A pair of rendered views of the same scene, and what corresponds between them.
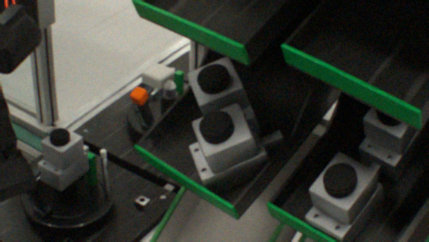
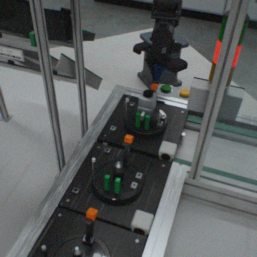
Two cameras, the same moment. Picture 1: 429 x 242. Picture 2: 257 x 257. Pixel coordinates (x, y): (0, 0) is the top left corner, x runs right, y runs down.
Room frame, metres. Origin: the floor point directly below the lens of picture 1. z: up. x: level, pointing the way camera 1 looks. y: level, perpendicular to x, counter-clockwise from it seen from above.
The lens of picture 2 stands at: (1.50, -0.04, 1.69)
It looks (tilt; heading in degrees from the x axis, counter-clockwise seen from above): 43 degrees down; 166
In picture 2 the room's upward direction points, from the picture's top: 3 degrees clockwise
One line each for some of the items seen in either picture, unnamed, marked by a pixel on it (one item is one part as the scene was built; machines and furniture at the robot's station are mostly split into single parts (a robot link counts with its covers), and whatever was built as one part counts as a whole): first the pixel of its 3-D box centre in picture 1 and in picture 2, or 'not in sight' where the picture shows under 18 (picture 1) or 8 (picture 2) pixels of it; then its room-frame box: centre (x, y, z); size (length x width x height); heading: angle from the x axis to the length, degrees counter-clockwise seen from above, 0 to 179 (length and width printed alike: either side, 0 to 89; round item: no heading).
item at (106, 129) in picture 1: (170, 101); (118, 172); (0.95, 0.08, 1.01); 0.24 x 0.24 x 0.13; 58
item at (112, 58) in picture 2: not in sight; (148, 86); (0.37, 0.33, 0.84); 0.90 x 0.70 x 0.03; 13
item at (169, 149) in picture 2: not in sight; (167, 151); (0.87, 0.24, 0.97); 0.05 x 0.05 x 0.04; 58
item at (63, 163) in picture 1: (67, 151); (146, 103); (0.74, 0.21, 1.06); 0.08 x 0.04 x 0.07; 148
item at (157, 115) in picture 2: (67, 199); (145, 121); (0.73, 0.21, 0.98); 0.14 x 0.14 x 0.02
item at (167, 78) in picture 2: not in sight; (161, 60); (0.36, 0.38, 0.96); 0.15 x 0.15 x 0.20; 13
